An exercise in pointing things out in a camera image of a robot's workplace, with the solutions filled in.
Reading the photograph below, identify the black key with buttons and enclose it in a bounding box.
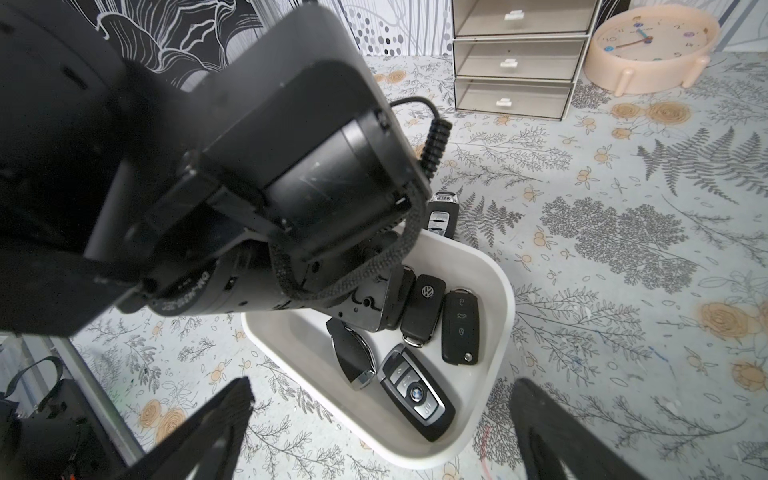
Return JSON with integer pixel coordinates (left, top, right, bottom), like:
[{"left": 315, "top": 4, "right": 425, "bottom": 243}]
[{"left": 441, "top": 288, "right": 480, "bottom": 365}]

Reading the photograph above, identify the black Audi key fob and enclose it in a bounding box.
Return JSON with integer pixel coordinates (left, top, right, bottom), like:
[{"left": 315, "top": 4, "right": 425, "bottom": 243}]
[{"left": 423, "top": 191, "right": 460, "bottom": 239}]

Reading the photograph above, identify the silver black BMW key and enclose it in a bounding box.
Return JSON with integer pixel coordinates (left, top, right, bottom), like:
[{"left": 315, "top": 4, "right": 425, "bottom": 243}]
[{"left": 377, "top": 344, "right": 456, "bottom": 442}]

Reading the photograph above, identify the white mini drawer cabinet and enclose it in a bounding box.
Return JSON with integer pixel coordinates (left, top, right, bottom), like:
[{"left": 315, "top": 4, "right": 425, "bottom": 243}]
[{"left": 451, "top": 0, "right": 601, "bottom": 121}]

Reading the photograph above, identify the white storage tray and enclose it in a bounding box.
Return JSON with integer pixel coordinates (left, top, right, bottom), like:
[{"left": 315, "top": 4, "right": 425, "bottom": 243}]
[{"left": 242, "top": 232, "right": 515, "bottom": 470}]

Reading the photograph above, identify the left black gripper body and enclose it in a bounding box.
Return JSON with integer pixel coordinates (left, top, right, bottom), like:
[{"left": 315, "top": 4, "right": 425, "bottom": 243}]
[{"left": 119, "top": 231, "right": 414, "bottom": 332}]

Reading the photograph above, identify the pink round alarm clock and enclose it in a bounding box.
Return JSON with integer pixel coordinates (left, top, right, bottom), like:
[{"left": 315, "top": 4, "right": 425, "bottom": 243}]
[{"left": 583, "top": 4, "right": 720, "bottom": 97}]

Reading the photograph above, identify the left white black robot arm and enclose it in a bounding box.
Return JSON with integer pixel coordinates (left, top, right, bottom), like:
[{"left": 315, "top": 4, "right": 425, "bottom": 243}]
[{"left": 1, "top": 1, "right": 430, "bottom": 336}]

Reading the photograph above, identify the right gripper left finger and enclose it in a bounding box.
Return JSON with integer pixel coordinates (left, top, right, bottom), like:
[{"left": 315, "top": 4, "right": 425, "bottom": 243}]
[{"left": 115, "top": 377, "right": 255, "bottom": 479}]

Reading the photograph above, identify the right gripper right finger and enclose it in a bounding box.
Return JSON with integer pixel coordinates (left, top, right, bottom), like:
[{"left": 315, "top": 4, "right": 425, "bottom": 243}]
[{"left": 509, "top": 378, "right": 643, "bottom": 480}]

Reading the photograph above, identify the black chrome key fob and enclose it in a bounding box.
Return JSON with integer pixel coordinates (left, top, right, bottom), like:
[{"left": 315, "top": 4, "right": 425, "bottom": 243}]
[{"left": 326, "top": 317, "right": 376, "bottom": 390}]

